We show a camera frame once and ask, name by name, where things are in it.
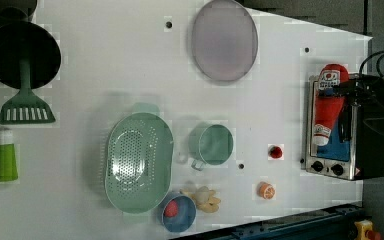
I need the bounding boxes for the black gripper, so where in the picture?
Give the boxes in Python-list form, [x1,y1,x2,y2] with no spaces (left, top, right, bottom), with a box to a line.
[318,74,384,104]

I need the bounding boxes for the red ketchup bottle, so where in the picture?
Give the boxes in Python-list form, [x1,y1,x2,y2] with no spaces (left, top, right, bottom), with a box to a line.
[312,64,349,146]

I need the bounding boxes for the silver toaster oven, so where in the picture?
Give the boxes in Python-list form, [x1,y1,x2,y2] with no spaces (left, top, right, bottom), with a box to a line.
[305,76,384,181]

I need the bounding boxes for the small red toy fruit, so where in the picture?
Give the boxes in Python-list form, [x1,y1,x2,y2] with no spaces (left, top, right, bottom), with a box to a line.
[269,146,283,159]

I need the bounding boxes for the orange half toy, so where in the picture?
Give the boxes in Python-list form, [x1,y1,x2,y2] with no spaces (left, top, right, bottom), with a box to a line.
[259,182,276,200]

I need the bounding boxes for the grey round plate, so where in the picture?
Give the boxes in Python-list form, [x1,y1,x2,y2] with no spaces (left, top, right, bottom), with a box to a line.
[191,0,258,81]

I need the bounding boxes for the yellow red clamp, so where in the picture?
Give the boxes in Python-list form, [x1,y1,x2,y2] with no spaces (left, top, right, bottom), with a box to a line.
[354,220,382,240]

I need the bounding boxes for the peeled toy banana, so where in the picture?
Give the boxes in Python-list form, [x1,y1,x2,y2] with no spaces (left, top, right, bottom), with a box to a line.
[180,186,221,213]

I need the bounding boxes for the blue bowl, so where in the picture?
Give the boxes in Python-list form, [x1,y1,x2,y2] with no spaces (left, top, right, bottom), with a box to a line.
[157,192,196,233]

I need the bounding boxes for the red ball in bowl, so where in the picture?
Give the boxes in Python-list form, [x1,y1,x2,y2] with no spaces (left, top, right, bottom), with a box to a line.
[164,200,178,218]

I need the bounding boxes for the green slotted spatula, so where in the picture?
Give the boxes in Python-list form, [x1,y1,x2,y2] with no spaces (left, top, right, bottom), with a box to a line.
[0,58,56,125]

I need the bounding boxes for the black frying pan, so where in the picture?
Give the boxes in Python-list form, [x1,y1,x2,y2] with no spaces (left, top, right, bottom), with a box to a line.
[0,22,61,89]

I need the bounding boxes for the green white bottle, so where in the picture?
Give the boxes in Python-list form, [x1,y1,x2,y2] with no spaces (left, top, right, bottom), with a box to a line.
[0,129,18,182]

